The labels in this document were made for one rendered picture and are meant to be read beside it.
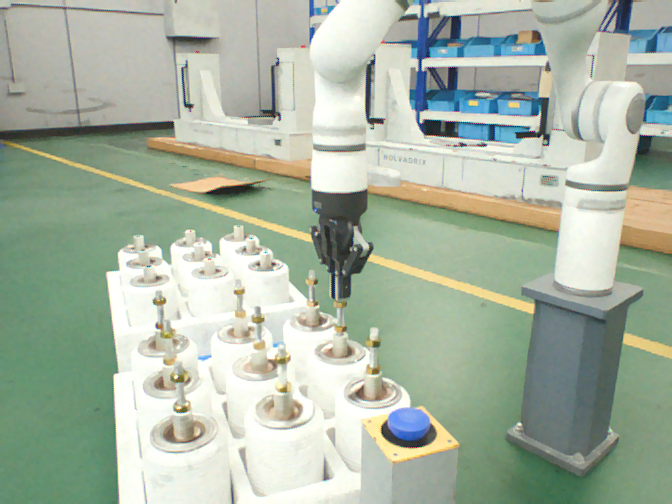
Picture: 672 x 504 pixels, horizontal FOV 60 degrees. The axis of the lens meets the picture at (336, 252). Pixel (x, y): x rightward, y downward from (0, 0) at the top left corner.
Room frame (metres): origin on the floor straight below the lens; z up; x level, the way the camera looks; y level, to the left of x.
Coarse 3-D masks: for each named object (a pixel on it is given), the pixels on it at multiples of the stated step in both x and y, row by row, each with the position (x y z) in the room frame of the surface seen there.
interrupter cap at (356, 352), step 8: (320, 344) 0.79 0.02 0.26; (328, 344) 0.79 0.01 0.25; (352, 344) 0.79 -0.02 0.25; (360, 344) 0.79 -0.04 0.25; (320, 352) 0.76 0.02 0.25; (328, 352) 0.77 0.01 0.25; (352, 352) 0.77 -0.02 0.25; (360, 352) 0.76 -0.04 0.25; (320, 360) 0.74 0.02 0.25; (328, 360) 0.74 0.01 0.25; (336, 360) 0.74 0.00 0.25; (344, 360) 0.74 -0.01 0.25; (352, 360) 0.74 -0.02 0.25; (360, 360) 0.74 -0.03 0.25
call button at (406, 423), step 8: (400, 408) 0.49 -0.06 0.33; (408, 408) 0.49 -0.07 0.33; (392, 416) 0.48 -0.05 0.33; (400, 416) 0.48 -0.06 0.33; (408, 416) 0.48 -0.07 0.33; (416, 416) 0.48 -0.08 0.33; (424, 416) 0.48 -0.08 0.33; (392, 424) 0.47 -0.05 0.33; (400, 424) 0.47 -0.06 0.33; (408, 424) 0.47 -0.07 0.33; (416, 424) 0.47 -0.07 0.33; (424, 424) 0.47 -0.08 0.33; (392, 432) 0.48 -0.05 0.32; (400, 432) 0.46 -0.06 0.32; (408, 432) 0.46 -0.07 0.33; (416, 432) 0.46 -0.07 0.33; (424, 432) 0.46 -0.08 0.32; (408, 440) 0.46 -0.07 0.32
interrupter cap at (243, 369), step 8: (240, 360) 0.74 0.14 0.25; (248, 360) 0.74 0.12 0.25; (272, 360) 0.74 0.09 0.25; (232, 368) 0.71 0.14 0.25; (240, 368) 0.71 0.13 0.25; (248, 368) 0.72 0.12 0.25; (272, 368) 0.72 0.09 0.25; (240, 376) 0.69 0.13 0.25; (248, 376) 0.69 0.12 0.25; (256, 376) 0.69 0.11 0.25; (264, 376) 0.69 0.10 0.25; (272, 376) 0.69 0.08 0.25
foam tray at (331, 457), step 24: (120, 384) 0.80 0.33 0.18; (120, 408) 0.73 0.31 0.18; (216, 408) 0.73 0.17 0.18; (120, 432) 0.67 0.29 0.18; (120, 456) 0.62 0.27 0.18; (240, 456) 0.64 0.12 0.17; (336, 456) 0.62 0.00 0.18; (120, 480) 0.58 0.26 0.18; (144, 480) 0.59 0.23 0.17; (240, 480) 0.58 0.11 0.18; (336, 480) 0.58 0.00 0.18; (360, 480) 0.58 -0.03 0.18
